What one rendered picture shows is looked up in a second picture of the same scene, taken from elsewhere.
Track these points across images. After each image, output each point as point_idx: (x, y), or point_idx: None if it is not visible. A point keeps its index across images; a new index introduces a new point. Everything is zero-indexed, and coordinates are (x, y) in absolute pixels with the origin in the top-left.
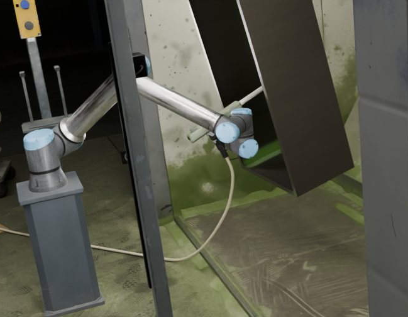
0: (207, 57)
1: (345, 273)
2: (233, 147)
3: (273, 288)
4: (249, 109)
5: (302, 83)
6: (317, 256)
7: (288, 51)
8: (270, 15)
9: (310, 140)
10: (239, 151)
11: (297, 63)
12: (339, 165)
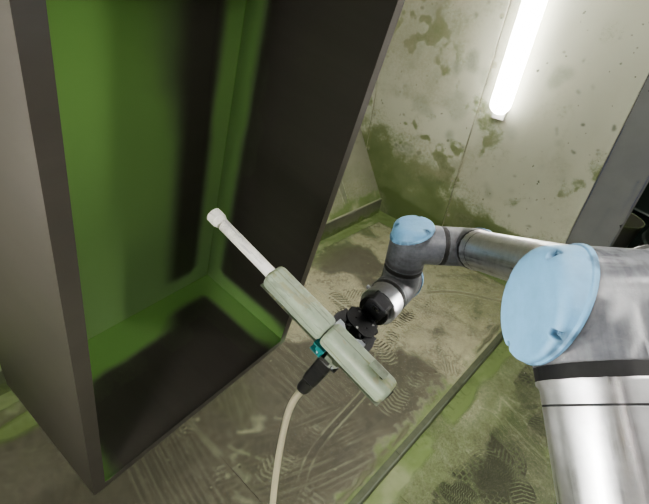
0: (75, 262)
1: (266, 380)
2: (411, 296)
3: (326, 452)
4: (406, 216)
5: (273, 164)
6: (221, 421)
7: (297, 103)
8: (334, 18)
9: (263, 256)
10: (420, 289)
11: (280, 126)
12: (225, 278)
